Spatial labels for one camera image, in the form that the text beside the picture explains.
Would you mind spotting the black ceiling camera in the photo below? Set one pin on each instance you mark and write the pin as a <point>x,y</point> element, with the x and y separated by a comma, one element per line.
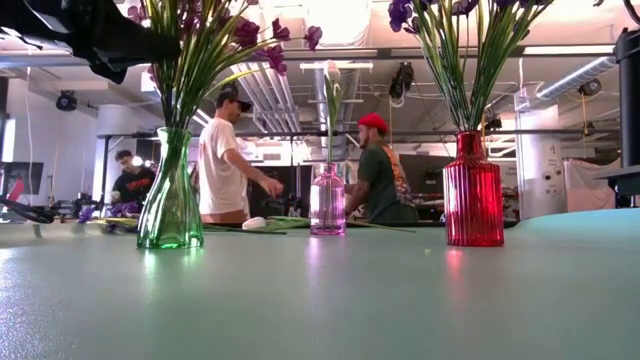
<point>66,101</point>
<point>229,92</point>
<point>590,87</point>

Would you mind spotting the black monitor stand pole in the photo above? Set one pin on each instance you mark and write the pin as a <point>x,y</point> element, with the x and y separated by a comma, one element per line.
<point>631,125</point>

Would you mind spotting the green glass vase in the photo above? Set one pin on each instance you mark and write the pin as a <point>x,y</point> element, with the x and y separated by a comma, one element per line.
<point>170,210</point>

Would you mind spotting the red ribbed glass bottle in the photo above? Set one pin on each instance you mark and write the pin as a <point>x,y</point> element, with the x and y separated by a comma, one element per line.
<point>472,200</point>

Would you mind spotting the round white studio light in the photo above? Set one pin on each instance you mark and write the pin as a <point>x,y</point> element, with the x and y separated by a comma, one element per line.
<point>137,161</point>

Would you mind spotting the pale pink hanging cloth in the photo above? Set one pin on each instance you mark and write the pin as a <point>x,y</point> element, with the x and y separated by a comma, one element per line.
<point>590,190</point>

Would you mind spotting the black hanging camera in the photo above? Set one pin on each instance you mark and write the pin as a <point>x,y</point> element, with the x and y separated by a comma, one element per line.
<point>402,80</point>

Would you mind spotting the gray ceiling beam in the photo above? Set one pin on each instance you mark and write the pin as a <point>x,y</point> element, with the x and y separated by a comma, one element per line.
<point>350,52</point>

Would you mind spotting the gray desk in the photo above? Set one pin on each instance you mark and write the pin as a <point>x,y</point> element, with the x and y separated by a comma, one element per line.
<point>625,182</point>

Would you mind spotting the teal table mat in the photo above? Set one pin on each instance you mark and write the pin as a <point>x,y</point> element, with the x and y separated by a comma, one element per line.
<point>320,300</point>

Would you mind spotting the black aluminium table frame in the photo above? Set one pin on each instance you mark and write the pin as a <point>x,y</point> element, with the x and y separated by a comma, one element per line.
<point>430,224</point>

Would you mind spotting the dark monitor with red mark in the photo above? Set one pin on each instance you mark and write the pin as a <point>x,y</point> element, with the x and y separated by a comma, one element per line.
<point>35,175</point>

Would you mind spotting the black diagonal bar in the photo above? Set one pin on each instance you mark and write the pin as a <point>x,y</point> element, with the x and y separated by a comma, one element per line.
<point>35,210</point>

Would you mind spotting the black computer monitor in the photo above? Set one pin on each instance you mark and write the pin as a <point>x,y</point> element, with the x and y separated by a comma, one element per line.
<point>430,175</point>

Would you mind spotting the person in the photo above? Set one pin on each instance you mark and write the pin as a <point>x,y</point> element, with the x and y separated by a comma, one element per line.
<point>380,170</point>
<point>220,165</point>
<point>135,185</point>

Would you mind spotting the white tube light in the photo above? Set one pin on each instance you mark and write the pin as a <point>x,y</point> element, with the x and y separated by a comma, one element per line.
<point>350,65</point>

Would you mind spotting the pink ribbed glass bottle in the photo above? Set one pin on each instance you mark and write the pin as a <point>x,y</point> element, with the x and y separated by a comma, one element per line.
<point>327,205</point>

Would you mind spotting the white round column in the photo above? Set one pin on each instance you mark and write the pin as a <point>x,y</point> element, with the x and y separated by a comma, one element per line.
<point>542,165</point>

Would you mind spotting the black horizontal frame bar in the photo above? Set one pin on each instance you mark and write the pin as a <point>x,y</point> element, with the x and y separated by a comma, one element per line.
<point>280,134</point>

